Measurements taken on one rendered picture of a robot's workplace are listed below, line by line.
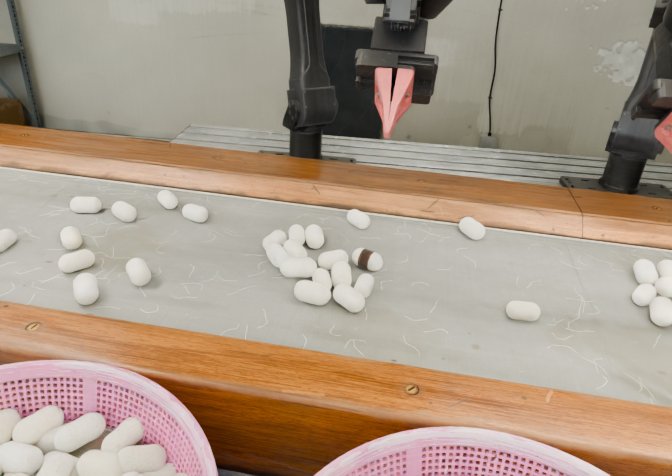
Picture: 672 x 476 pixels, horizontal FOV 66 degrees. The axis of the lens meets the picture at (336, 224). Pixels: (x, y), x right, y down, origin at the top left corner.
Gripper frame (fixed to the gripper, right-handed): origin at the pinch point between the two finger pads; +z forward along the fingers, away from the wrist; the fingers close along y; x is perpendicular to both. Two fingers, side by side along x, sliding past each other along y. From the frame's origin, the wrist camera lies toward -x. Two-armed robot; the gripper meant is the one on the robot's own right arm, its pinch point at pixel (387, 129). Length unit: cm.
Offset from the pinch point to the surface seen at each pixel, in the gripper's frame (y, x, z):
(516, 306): 14.7, -4.4, 20.9
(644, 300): 28.1, -0.7, 17.5
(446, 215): 8.8, 9.1, 6.3
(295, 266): -7.2, -3.5, 19.7
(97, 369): -17.5, -16.3, 33.1
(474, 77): 30, 148, -130
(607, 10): 82, 126, -153
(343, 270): -2.2, -3.8, 19.5
